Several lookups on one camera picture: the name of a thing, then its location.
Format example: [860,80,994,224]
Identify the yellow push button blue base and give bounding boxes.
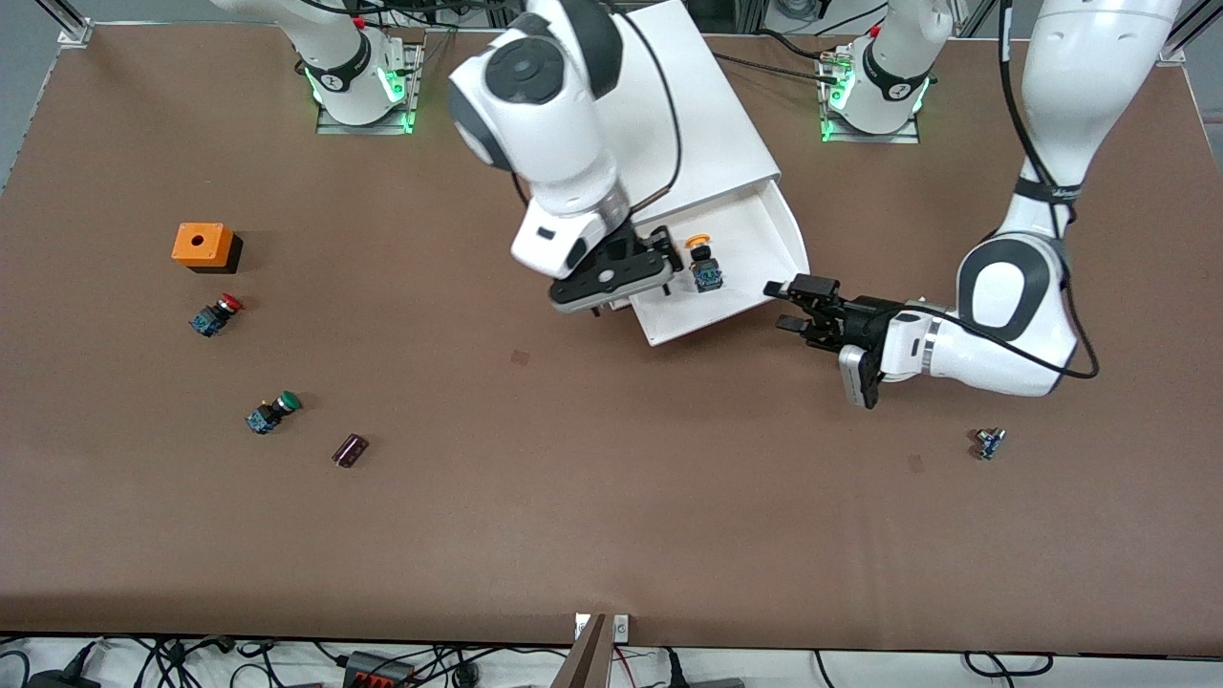
[686,234,724,293]

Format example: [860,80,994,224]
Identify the white plastic drawer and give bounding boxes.
[626,180,811,347]

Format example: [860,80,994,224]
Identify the white drawer cabinet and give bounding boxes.
[611,0,783,235]

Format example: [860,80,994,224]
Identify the green push button blue base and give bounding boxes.
[246,390,303,436]

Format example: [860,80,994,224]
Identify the red push button blue base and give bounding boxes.
[188,293,245,338]

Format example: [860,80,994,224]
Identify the orange box with hole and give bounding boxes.
[171,223,244,275]

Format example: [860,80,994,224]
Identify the black power strip red switches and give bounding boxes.
[342,651,418,688]

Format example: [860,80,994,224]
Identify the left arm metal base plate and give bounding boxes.
[819,48,921,145]

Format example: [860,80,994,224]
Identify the black cable to arm base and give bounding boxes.
[712,32,844,79]

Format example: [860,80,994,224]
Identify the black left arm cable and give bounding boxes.
[917,0,1101,381]

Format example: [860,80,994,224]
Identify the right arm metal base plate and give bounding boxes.
[316,40,423,136]

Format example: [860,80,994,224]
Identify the brown camera post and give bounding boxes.
[551,613,613,688]

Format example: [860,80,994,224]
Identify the black looped floor cable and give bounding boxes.
[962,651,1055,678]

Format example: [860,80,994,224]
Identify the aluminium frame profile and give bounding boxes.
[36,0,94,48]

